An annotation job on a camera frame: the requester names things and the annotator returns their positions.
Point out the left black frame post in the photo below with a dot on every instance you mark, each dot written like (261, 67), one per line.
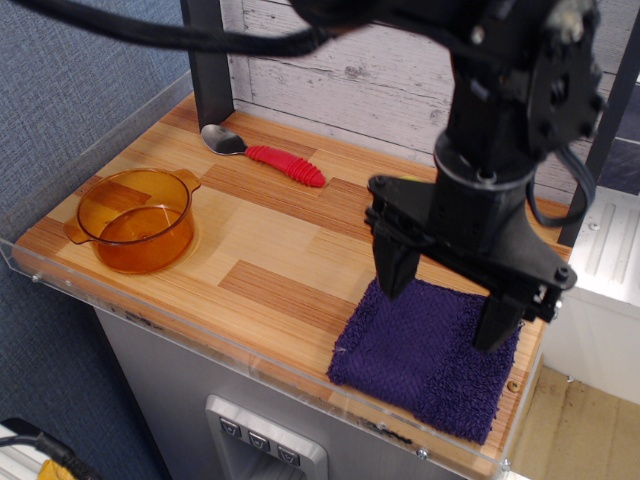
(209, 72)

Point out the black frame post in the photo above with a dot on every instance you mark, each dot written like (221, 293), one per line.
(613, 154)
(209, 72)

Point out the purple towel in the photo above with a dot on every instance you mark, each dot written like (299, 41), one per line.
(417, 353)

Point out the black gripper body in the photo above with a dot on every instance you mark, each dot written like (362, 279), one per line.
(474, 222)

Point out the white ribbed side unit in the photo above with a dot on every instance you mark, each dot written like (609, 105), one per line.
(595, 338)

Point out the silver control panel with buttons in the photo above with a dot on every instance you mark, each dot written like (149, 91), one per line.
(250, 446)

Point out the right black frame post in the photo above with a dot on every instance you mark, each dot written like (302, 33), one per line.
(613, 154)

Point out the grey metal cabinet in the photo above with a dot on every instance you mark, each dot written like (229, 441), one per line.
(171, 378)

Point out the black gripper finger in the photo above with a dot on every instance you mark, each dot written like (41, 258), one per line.
(396, 263)
(499, 318)

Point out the yellow and black floor object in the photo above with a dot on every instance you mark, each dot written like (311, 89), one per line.
(27, 452)

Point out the red handled metal spoon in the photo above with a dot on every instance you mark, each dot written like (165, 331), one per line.
(225, 142)

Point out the orange transparent plastic pot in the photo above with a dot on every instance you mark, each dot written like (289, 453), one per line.
(137, 221)

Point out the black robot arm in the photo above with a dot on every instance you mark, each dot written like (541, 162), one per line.
(525, 87)

